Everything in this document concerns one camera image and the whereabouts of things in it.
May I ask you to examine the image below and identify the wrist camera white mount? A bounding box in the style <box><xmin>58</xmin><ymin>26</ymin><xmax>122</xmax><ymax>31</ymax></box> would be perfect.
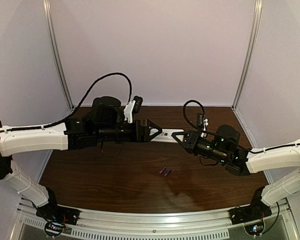
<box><xmin>196</xmin><ymin>112</ymin><xmax>209</xmax><ymax>138</ymax></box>
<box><xmin>123</xmin><ymin>95</ymin><xmax>143</xmax><ymax>124</ymax></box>

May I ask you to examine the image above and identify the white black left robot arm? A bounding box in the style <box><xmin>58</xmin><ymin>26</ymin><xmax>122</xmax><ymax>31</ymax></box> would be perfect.
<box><xmin>0</xmin><ymin>96</ymin><xmax>163</xmax><ymax>222</ymax></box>

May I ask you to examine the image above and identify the left aluminium frame post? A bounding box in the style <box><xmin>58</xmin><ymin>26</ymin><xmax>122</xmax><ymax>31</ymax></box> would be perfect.
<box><xmin>43</xmin><ymin>0</ymin><xmax>74</xmax><ymax>110</ymax></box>

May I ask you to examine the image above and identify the right circuit board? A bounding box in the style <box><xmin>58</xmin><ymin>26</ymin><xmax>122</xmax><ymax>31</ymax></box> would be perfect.
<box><xmin>243</xmin><ymin>220</ymin><xmax>265</xmax><ymax>237</ymax></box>

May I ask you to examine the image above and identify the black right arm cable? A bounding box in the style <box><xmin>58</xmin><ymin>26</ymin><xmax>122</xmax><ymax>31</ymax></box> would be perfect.
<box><xmin>182</xmin><ymin>99</ymin><xmax>300</xmax><ymax>155</ymax></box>

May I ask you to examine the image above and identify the circuit board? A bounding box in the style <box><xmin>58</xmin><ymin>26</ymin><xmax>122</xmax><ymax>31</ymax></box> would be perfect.
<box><xmin>243</xmin><ymin>220</ymin><xmax>265</xmax><ymax>237</ymax></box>
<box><xmin>43</xmin><ymin>221</ymin><xmax>66</xmax><ymax>238</ymax></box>

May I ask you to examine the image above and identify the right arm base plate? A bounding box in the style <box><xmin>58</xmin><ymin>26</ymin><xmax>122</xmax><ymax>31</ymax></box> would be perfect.
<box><xmin>228</xmin><ymin>203</ymin><xmax>272</xmax><ymax>225</ymax></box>

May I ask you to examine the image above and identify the front aluminium rail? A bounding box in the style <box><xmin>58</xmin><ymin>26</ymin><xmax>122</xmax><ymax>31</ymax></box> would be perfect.
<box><xmin>8</xmin><ymin>198</ymin><xmax>300</xmax><ymax>240</ymax></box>

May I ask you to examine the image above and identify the left circuit board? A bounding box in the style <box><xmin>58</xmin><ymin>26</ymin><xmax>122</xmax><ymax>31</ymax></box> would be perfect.
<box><xmin>43</xmin><ymin>221</ymin><xmax>66</xmax><ymax>238</ymax></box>

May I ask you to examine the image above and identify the white remote control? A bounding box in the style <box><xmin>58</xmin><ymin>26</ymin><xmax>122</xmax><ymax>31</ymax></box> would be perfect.
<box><xmin>151</xmin><ymin>128</ymin><xmax>184</xmax><ymax>144</ymax></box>

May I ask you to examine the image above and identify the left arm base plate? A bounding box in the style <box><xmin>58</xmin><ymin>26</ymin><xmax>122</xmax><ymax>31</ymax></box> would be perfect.
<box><xmin>35</xmin><ymin>204</ymin><xmax>80</xmax><ymax>226</ymax></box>

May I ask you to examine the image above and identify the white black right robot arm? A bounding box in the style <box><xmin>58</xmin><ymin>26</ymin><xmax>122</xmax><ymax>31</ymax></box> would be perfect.
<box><xmin>172</xmin><ymin>124</ymin><xmax>300</xmax><ymax>221</ymax></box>

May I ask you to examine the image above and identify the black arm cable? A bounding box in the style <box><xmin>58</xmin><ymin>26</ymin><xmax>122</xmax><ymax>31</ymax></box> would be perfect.
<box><xmin>182</xmin><ymin>99</ymin><xmax>300</xmax><ymax>155</ymax></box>
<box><xmin>0</xmin><ymin>71</ymin><xmax>134</xmax><ymax>137</ymax></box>

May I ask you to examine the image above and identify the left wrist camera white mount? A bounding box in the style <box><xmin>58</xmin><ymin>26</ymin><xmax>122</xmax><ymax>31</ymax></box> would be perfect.
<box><xmin>123</xmin><ymin>95</ymin><xmax>143</xmax><ymax>124</ymax></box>

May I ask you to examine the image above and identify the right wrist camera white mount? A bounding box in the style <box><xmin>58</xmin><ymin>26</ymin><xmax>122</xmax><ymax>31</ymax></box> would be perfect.
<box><xmin>196</xmin><ymin>112</ymin><xmax>209</xmax><ymax>138</ymax></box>

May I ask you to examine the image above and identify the aluminium frame post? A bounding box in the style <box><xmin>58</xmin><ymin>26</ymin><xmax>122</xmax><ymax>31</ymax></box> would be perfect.
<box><xmin>43</xmin><ymin>0</ymin><xmax>74</xmax><ymax>110</ymax></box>
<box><xmin>232</xmin><ymin>0</ymin><xmax>263</xmax><ymax>111</ymax></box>

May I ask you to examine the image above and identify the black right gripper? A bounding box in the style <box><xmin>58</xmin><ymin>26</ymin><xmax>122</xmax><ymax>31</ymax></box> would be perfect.
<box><xmin>172</xmin><ymin>131</ymin><xmax>228</xmax><ymax>165</ymax></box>

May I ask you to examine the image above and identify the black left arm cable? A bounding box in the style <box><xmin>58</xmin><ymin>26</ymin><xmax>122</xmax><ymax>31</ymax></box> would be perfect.
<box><xmin>0</xmin><ymin>71</ymin><xmax>134</xmax><ymax>137</ymax></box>

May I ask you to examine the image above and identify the right aluminium frame post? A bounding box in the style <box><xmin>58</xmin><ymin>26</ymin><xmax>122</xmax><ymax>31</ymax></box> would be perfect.
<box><xmin>232</xmin><ymin>0</ymin><xmax>263</xmax><ymax>111</ymax></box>

